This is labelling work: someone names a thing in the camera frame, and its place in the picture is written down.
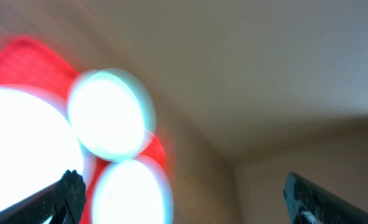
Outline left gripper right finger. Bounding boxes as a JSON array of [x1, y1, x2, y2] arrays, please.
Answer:
[[283, 172, 368, 224]]

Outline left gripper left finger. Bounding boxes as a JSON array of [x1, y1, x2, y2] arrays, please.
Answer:
[[0, 170, 86, 224]]

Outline white plate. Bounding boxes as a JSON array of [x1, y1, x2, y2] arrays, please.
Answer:
[[67, 68, 156, 162], [91, 156, 174, 224], [0, 86, 90, 211]]

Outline red plastic tray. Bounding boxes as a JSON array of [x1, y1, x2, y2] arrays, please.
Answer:
[[0, 36, 173, 224]]

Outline white plate top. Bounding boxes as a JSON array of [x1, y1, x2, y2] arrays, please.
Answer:
[[67, 68, 156, 162]]

